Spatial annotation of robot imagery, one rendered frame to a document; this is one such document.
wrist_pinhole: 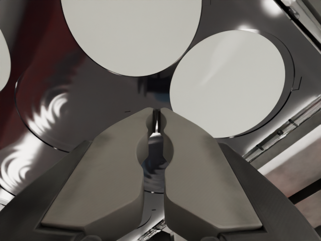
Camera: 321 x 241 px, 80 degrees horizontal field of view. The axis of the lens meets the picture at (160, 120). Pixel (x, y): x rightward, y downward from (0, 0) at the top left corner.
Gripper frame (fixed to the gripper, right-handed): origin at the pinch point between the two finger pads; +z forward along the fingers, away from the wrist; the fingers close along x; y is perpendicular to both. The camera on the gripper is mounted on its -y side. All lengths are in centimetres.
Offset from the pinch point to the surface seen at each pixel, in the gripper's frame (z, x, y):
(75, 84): 5.5, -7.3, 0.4
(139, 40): 5.4, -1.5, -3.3
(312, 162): 7.4, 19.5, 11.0
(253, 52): 5.4, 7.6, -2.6
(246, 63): 5.4, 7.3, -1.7
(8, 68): 5.4, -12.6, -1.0
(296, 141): 7.5, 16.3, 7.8
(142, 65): 5.4, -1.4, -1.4
